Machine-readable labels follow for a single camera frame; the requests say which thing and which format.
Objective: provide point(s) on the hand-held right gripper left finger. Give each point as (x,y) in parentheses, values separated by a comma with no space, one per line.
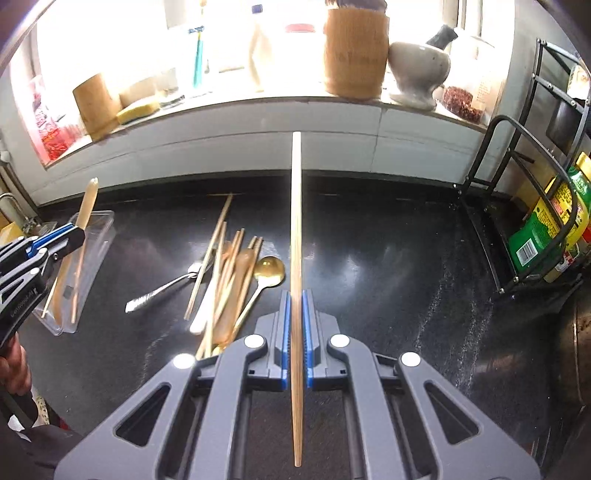
(286,332)

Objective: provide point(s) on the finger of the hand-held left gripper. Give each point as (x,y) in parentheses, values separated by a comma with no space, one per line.
(69,243)
(57,233)

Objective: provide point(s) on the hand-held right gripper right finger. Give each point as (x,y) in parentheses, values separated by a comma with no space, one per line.
(307,364)

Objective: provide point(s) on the clear plastic container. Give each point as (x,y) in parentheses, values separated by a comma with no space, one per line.
(94,240)

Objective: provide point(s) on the light wooden chopstick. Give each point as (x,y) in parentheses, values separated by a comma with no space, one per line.
(88,198)

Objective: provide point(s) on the amber translucent spoon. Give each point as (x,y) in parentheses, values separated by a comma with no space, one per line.
(235,300)

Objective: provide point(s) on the gold metal spoon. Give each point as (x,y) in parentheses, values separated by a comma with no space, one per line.
(270,270)

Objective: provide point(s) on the long wooden chopstick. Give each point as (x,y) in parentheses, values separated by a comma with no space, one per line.
(296,258)

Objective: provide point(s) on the pile of wooden chopsticks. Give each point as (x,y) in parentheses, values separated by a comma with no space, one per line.
(221,277)

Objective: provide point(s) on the white plastic spoon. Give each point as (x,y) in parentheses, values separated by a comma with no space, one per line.
(202,318)

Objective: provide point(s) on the silver metal spoon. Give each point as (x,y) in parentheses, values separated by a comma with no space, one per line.
(159,290)

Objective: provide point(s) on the dark utensils in holder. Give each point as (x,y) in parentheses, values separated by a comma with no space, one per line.
(355,4)

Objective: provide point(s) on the person's left hand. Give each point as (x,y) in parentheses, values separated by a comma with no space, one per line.
(14,367)

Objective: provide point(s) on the yellow box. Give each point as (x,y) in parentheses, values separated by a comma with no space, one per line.
(9,230)

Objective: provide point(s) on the metal faucet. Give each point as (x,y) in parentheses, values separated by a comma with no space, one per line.
(9,198)

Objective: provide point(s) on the red soap pump bottle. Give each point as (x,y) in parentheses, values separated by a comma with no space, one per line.
(51,134)

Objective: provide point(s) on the small bamboo cup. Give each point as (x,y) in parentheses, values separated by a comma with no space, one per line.
(94,106)

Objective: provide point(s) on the yellow sponge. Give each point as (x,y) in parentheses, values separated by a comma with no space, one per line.
(137,113)

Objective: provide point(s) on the beige wooden block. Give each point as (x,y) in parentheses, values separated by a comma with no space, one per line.
(138,91)

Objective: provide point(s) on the short clear glass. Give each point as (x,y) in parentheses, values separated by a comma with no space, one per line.
(170,87)

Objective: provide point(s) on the tall clear glass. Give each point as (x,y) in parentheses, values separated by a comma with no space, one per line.
(205,69)

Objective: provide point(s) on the teal toothbrush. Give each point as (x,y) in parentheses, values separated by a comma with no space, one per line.
(199,57)

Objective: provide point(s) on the green packet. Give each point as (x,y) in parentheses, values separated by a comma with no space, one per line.
(531,235)

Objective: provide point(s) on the dark metal pot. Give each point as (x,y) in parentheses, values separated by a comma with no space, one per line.
(575,350)

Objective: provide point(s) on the white bottle with blue cap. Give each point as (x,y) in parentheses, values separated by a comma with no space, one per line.
(259,50)

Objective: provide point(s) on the large bamboo utensil holder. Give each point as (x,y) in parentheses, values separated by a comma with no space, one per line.
(355,55)

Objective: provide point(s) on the glass jar of red chili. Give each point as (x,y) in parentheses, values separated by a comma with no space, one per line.
(464,101)

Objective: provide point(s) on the white stone mortar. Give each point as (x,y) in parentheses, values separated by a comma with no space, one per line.
(418,69)

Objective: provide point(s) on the jar with red lid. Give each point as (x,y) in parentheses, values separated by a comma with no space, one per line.
(302,32)

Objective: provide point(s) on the yellow packet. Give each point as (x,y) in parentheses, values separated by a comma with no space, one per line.
(561,194)

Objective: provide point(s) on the dark pestle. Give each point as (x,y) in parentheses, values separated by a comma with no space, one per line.
(443,37)

